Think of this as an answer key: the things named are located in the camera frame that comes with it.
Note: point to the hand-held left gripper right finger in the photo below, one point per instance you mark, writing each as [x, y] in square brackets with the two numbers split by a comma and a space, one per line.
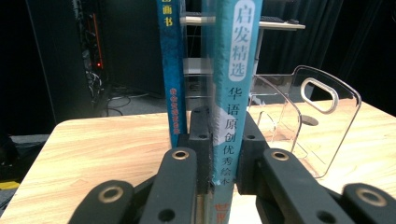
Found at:
[249, 155]

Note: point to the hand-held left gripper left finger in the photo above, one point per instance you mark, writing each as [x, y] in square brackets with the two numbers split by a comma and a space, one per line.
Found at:
[202, 149]

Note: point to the sky blue picture book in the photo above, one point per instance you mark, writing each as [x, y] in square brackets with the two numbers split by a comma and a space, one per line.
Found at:
[236, 124]

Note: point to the dark blue picture book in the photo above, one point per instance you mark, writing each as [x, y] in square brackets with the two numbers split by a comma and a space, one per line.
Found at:
[172, 77]

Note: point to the clear acrylic book rack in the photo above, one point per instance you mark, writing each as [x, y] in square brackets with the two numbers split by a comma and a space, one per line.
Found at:
[342, 124]

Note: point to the round grey table grommet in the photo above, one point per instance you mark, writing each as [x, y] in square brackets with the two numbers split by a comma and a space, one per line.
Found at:
[308, 120]

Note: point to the black keyboard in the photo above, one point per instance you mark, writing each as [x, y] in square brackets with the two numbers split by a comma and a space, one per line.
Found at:
[274, 19]

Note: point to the black curtain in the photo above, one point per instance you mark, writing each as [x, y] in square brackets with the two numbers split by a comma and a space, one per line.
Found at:
[342, 37]

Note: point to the black yellow striped base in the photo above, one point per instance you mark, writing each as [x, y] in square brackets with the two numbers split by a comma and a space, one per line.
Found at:
[9, 185]

